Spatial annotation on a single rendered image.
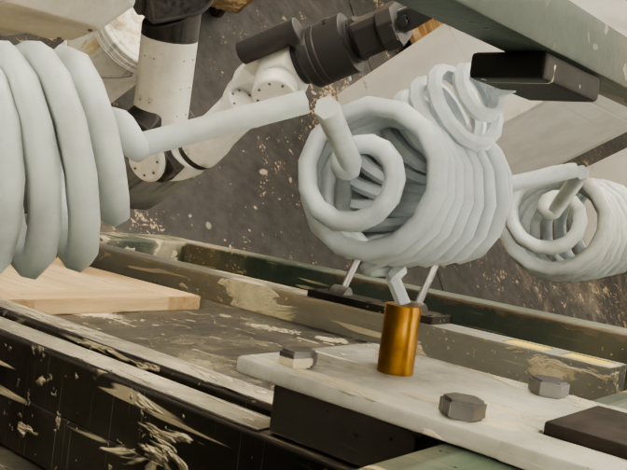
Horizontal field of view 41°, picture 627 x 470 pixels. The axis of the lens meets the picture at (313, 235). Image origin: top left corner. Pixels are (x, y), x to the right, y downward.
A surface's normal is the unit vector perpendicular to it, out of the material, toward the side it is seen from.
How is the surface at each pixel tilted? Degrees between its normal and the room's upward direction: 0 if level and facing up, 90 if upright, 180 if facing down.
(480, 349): 90
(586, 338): 90
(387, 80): 90
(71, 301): 30
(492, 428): 59
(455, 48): 90
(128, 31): 0
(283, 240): 0
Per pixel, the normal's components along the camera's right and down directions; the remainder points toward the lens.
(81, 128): 0.89, -0.11
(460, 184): 0.62, -0.04
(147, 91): -0.51, 0.27
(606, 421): 0.13, -0.99
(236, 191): 0.72, -0.39
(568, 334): -0.64, -0.04
